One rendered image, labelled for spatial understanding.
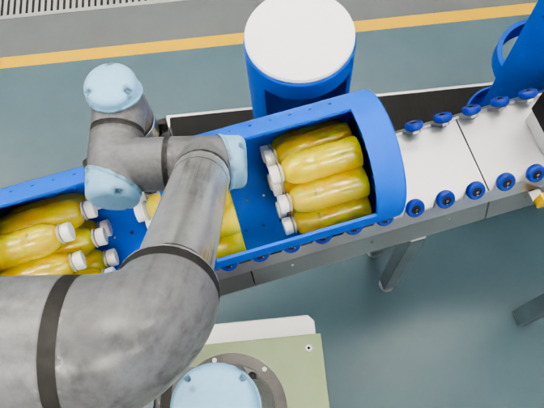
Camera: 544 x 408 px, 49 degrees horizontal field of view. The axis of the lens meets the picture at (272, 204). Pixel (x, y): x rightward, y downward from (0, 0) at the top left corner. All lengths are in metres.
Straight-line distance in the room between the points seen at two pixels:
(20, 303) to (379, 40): 2.50
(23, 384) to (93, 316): 0.07
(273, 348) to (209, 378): 0.25
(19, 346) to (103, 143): 0.43
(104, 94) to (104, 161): 0.09
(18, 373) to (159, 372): 0.10
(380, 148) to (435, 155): 0.37
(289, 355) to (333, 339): 1.24
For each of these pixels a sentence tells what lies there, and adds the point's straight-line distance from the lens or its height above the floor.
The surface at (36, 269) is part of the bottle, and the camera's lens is 1.29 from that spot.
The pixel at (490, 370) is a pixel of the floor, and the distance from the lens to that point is 2.39.
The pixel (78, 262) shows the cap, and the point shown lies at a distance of 1.28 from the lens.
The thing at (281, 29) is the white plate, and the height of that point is 1.04.
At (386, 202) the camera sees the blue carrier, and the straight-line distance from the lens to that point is 1.22.
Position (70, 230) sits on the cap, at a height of 1.16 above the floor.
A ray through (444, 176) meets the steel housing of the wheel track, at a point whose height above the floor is 0.93.
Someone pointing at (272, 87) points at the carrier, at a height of 0.99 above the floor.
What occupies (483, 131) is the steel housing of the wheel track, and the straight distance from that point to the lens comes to 1.59.
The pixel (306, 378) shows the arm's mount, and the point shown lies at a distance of 1.07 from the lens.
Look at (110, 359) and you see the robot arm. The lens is 0.45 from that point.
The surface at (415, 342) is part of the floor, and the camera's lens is 2.34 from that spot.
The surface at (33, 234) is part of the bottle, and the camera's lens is 1.26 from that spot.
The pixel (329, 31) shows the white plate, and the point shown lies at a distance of 1.56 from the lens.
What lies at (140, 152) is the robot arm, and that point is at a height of 1.57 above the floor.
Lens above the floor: 2.27
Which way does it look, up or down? 68 degrees down
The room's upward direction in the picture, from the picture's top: 7 degrees counter-clockwise
